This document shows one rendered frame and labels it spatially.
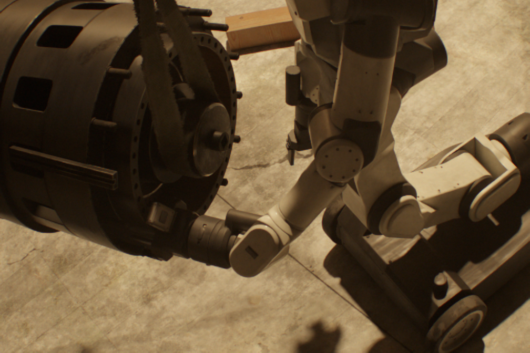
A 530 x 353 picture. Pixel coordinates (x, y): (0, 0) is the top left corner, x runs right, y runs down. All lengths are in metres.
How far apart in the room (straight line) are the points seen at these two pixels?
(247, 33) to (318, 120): 1.73
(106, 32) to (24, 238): 1.42
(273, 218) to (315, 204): 0.08
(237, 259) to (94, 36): 0.50
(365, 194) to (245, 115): 1.13
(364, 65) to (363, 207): 0.64
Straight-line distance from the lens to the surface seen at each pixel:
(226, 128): 1.70
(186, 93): 1.70
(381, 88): 1.34
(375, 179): 1.85
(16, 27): 1.72
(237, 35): 3.13
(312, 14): 1.42
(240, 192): 2.70
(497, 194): 2.19
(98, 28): 1.61
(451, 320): 2.10
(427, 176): 2.11
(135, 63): 1.57
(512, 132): 2.27
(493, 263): 2.22
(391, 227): 1.91
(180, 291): 2.52
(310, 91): 1.92
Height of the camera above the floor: 2.01
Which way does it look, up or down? 47 degrees down
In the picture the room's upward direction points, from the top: 17 degrees counter-clockwise
